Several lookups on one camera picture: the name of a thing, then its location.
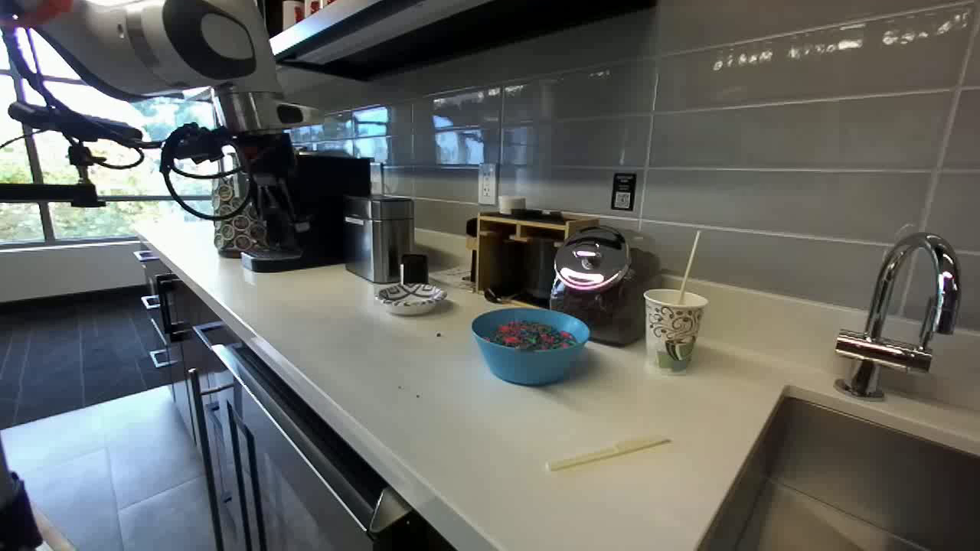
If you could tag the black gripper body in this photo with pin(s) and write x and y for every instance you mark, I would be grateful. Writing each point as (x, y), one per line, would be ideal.
(260, 175)

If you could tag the wooden stirrer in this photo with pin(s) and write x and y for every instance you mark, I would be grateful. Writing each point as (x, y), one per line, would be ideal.
(599, 455)
(689, 262)

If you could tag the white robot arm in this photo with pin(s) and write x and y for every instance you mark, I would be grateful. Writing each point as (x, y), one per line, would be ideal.
(160, 48)

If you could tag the black coffee machine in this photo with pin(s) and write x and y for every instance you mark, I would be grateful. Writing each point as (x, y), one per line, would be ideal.
(303, 214)

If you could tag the small black cup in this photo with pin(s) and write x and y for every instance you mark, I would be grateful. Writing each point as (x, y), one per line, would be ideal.
(413, 270)

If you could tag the wooden stirrer on counter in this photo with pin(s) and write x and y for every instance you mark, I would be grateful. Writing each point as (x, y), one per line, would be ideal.
(599, 455)

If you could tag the patterned paper coffee cup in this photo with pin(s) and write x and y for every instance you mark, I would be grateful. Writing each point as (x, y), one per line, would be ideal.
(673, 326)

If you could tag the patterned jar behind machine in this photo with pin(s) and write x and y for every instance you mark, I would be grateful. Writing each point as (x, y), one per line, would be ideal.
(226, 229)

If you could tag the dark upper cabinet shelf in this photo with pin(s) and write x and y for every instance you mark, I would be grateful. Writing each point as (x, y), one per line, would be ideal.
(374, 39)

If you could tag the steel canister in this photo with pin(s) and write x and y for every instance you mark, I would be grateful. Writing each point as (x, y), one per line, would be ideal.
(378, 236)

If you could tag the grey drawer cabinet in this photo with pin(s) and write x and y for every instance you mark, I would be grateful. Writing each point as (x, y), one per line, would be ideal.
(171, 312)

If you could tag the small white dish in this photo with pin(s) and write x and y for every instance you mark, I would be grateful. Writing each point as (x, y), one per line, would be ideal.
(407, 298)

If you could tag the wooden organizer box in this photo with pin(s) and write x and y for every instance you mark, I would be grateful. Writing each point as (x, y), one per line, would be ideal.
(516, 256)

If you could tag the blue bowl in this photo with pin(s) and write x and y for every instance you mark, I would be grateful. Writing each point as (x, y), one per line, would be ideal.
(531, 348)

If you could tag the stainless steel sink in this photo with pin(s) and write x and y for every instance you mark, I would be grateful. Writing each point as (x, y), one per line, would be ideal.
(829, 481)

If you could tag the dishwasher with steel handle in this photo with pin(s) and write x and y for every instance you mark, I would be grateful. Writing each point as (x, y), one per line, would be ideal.
(282, 475)

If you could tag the wall power outlet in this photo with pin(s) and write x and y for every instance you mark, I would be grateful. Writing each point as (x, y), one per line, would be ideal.
(623, 191)

